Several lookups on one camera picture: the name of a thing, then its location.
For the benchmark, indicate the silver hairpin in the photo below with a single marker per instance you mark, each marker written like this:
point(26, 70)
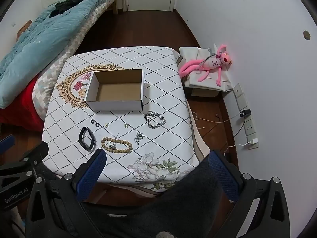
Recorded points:
point(112, 146)

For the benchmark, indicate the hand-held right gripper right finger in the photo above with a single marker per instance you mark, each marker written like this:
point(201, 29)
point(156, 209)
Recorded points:
point(223, 178)

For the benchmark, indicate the white diamond pattern tablecloth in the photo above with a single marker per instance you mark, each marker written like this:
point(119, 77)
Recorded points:
point(161, 91)

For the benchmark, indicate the brown pillow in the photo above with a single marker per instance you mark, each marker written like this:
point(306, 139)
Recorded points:
point(24, 28)

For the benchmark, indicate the black charger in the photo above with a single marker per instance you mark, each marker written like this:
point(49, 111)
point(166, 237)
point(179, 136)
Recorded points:
point(245, 113)

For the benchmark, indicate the black wristband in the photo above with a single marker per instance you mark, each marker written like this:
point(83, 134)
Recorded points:
point(81, 136)

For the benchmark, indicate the white cardboard box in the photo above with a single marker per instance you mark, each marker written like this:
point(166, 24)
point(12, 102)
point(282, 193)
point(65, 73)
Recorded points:
point(111, 105)

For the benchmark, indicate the grey patterned bed sheet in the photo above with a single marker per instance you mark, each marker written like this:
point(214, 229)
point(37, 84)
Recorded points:
point(49, 79)

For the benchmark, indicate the light blue quilt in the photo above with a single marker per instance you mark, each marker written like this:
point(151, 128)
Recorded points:
point(49, 42)

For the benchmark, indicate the wooden bed frame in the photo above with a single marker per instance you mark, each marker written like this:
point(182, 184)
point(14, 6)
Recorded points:
point(115, 7)

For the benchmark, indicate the white cloth covered box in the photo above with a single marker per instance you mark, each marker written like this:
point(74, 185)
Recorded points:
point(193, 54)

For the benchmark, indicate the round wall hole cover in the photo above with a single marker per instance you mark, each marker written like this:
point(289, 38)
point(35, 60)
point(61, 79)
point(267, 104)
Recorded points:
point(306, 35)

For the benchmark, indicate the white charger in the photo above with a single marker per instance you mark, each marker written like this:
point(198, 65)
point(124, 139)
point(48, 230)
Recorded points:
point(254, 141)

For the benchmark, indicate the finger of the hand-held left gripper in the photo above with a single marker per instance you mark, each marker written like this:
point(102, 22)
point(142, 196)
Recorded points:
point(6, 142)
point(37, 151)

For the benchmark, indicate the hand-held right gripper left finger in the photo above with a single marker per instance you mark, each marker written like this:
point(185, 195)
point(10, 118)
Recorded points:
point(90, 176)

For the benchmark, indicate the black clothes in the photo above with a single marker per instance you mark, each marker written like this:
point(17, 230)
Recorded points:
point(66, 2)

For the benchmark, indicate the pink plush toy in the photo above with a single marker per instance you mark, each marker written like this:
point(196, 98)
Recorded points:
point(215, 62)

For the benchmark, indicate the red blanket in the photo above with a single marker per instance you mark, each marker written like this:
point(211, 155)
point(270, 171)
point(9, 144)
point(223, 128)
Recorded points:
point(22, 109)

